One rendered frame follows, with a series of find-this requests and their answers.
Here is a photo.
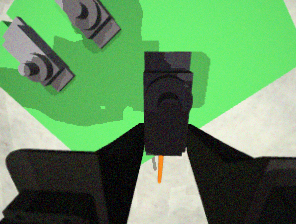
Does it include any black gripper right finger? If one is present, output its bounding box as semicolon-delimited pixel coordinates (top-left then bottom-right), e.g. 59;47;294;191
186;124;296;224

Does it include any green rectangular platform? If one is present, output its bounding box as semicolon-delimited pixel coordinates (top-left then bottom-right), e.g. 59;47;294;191
0;0;296;151

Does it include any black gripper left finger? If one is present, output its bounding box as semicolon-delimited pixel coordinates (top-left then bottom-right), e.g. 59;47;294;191
5;123;144;224

